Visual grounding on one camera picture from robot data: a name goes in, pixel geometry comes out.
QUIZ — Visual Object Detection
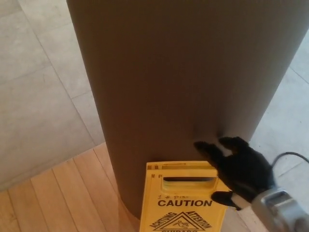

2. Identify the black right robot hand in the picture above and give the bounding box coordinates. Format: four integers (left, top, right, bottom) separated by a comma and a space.
194, 136, 276, 211

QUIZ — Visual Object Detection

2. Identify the yellow folding caution sign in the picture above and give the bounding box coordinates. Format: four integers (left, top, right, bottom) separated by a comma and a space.
139, 160, 232, 232

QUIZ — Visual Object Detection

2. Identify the brown round pillar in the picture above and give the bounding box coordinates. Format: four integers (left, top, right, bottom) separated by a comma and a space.
66, 0, 309, 222

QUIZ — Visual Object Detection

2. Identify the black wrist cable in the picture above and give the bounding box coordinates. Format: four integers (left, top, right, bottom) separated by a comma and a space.
271, 151, 309, 167

